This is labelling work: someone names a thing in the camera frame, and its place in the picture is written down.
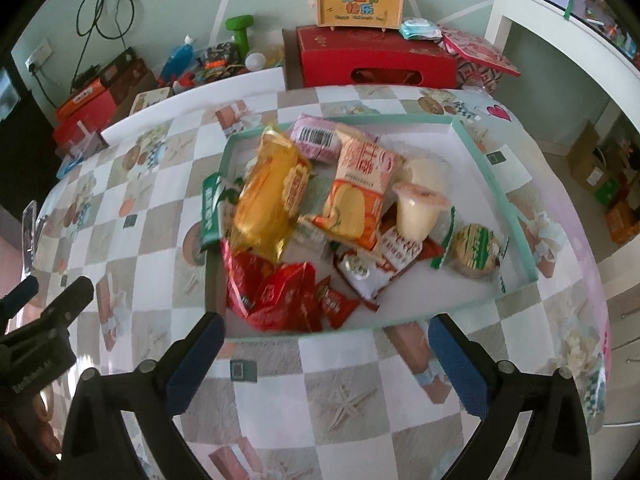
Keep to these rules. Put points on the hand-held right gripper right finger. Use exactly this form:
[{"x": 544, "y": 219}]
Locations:
[{"x": 457, "y": 365}]

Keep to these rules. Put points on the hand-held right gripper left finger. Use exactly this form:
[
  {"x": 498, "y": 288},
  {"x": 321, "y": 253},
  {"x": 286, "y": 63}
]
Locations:
[{"x": 195, "y": 360}]

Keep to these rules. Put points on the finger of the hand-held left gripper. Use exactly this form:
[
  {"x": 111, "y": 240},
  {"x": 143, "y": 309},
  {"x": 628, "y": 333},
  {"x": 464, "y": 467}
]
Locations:
[
  {"x": 22, "y": 292},
  {"x": 70, "y": 302}
]

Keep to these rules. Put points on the teal-edged white cardboard tray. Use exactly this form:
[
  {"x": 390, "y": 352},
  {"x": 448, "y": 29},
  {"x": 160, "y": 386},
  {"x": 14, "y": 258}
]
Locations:
[{"x": 400, "y": 305}]

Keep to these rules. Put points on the red crinkly snack packet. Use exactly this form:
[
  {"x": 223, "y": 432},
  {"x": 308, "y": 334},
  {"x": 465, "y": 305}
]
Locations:
[{"x": 270, "y": 295}]

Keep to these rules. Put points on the round rice cake packet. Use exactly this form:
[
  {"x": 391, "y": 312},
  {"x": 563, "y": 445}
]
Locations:
[{"x": 475, "y": 252}]

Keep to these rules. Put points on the small red white packet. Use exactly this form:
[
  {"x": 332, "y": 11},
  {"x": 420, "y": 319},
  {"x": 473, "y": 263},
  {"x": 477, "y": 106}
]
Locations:
[{"x": 400, "y": 250}]

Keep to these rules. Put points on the small red snack packet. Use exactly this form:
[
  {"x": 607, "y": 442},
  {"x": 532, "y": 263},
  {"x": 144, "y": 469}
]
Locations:
[{"x": 337, "y": 305}]

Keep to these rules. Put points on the red and white snack packet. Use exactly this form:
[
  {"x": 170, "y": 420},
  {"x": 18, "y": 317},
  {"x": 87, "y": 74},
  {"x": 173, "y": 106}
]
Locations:
[{"x": 360, "y": 270}]

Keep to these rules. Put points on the green snack packet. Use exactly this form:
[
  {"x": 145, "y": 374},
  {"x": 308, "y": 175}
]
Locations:
[{"x": 212, "y": 210}]

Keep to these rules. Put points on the white jelly cup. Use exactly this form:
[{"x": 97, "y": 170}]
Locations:
[
  {"x": 425, "y": 172},
  {"x": 417, "y": 212}
]

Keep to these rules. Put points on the yellow cake packet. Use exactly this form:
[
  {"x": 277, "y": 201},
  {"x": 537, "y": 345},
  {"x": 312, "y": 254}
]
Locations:
[{"x": 267, "y": 200}]

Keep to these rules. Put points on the orange and white bread packet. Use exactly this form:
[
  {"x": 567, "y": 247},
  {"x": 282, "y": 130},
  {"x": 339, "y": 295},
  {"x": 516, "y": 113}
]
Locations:
[{"x": 357, "y": 190}]

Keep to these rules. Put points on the pink snack packet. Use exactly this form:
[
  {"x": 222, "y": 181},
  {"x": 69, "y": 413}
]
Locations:
[{"x": 315, "y": 140}]

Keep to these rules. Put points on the person's left hand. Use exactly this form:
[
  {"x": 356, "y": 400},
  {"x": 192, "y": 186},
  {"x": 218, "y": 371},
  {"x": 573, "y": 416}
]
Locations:
[{"x": 27, "y": 432}]

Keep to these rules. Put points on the checkered printed tablecloth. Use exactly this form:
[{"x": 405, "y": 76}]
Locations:
[{"x": 325, "y": 360}]

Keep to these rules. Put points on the blue and white box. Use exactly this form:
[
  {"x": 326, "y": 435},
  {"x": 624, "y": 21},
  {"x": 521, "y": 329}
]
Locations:
[{"x": 67, "y": 167}]

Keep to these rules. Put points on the clear plastic box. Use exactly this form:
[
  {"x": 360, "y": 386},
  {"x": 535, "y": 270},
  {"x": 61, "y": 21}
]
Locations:
[{"x": 85, "y": 142}]

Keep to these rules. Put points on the large red gift box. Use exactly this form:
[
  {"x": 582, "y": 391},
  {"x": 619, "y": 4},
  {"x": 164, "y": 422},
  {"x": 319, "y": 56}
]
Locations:
[{"x": 70, "y": 130}]

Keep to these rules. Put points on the black appliance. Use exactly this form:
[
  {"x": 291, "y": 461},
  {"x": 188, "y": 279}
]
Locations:
[{"x": 7, "y": 90}]

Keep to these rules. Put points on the orange flat box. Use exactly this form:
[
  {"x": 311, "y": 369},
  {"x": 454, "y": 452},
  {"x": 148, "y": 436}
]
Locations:
[{"x": 82, "y": 97}]

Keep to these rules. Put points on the illustrated card box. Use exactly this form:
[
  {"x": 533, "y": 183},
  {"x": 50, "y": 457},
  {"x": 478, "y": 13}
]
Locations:
[{"x": 150, "y": 100}]

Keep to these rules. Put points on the orange carton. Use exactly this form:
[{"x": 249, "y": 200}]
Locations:
[{"x": 622, "y": 222}]

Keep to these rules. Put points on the black power adapter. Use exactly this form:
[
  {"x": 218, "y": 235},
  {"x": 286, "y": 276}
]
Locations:
[{"x": 87, "y": 76}]

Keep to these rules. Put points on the green carton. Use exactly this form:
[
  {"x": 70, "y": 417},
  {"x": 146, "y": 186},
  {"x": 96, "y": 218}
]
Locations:
[{"x": 607, "y": 192}]

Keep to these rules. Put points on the orange red cartons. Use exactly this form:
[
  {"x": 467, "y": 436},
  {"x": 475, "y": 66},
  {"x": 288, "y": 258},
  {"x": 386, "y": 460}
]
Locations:
[{"x": 130, "y": 75}]

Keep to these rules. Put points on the brown cardboard box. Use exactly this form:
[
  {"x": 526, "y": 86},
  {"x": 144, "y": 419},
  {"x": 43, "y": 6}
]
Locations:
[{"x": 585, "y": 157}]

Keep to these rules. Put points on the blue plastic bottle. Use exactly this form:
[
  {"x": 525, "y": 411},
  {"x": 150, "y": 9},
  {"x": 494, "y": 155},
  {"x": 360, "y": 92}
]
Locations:
[{"x": 177, "y": 62}]

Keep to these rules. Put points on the pile of colourful toys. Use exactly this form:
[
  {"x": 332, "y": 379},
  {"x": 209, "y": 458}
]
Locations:
[{"x": 217, "y": 60}]

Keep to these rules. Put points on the white round ball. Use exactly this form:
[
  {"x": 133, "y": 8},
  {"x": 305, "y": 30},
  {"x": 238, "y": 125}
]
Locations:
[{"x": 255, "y": 61}]

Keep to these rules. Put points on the pink patterned box lid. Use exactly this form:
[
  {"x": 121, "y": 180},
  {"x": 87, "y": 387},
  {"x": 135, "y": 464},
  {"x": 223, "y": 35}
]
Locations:
[{"x": 475, "y": 52}]

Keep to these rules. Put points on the green dumbbell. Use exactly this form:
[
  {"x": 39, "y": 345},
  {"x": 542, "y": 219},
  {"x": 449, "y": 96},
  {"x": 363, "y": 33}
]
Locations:
[{"x": 239, "y": 30}]

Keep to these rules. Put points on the red cardboard box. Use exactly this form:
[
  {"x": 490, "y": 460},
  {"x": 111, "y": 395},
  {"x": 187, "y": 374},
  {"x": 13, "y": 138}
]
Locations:
[{"x": 380, "y": 52}]

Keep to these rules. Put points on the wet wipes pack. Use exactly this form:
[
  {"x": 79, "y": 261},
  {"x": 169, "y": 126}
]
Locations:
[{"x": 420, "y": 29}]

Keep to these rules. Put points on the white shelf unit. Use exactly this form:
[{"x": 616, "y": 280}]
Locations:
[{"x": 540, "y": 10}]

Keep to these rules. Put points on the colourful toy clutter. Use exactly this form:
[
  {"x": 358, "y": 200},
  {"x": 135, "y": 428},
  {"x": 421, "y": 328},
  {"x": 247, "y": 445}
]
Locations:
[{"x": 600, "y": 10}]

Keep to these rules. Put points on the white wall socket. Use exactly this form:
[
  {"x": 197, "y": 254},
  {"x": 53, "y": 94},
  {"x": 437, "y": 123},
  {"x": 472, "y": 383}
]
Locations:
[{"x": 39, "y": 55}]

